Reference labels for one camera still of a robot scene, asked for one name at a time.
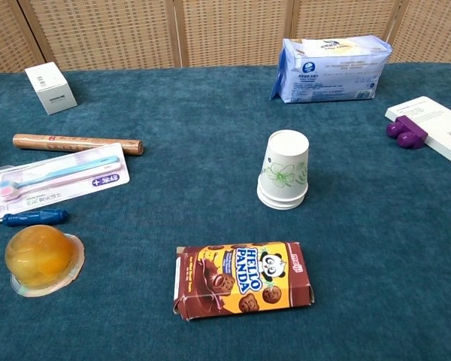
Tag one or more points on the blue green flower paper cup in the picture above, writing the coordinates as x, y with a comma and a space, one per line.
282, 201

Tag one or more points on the Hello Panda biscuit box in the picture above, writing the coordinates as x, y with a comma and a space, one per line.
244, 280

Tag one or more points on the teal table cloth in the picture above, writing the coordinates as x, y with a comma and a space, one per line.
361, 225

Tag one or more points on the woven bamboo folding screen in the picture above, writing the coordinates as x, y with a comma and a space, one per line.
225, 30

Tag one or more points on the blue tissue pack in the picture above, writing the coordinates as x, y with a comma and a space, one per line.
330, 71

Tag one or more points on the brown wooden roll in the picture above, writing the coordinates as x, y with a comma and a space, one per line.
71, 143

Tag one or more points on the toothbrush blister pack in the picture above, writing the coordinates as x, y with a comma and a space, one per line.
60, 188

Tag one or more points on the purple toy block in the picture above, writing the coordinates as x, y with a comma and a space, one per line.
407, 133

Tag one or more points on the blue marker pen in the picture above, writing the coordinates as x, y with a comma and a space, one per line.
37, 217

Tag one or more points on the small white carton box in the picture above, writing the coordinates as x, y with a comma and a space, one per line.
52, 88

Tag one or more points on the orange jelly cup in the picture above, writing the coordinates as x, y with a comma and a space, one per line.
39, 257

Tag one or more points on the flat white box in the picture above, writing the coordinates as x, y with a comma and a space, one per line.
439, 124

